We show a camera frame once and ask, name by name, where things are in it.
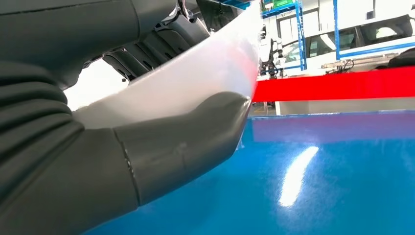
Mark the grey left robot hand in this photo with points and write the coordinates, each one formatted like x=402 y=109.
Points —
x=81 y=32

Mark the white black humanoid robot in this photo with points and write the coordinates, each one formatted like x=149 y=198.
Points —
x=267 y=48

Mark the green plastic crate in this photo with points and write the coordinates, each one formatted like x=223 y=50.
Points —
x=282 y=3

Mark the red barrier belt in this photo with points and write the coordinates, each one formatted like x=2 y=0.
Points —
x=324 y=84

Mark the white table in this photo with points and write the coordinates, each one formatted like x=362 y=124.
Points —
x=340 y=105

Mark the white car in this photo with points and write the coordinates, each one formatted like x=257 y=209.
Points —
x=363 y=22

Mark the long grey metal panel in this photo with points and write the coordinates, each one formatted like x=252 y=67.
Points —
x=363 y=61

